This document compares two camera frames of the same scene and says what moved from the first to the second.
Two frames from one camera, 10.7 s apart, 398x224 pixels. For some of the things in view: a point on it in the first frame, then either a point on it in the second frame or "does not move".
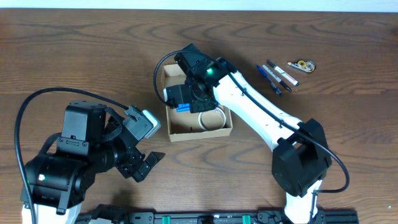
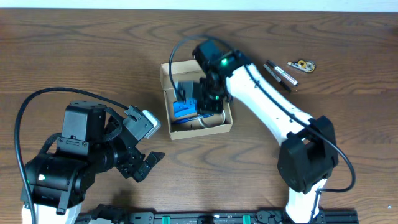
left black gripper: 132,157 does not move
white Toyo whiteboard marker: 283,74 does not move
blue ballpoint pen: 268,79 -> 191,119
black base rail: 270,217 does not move
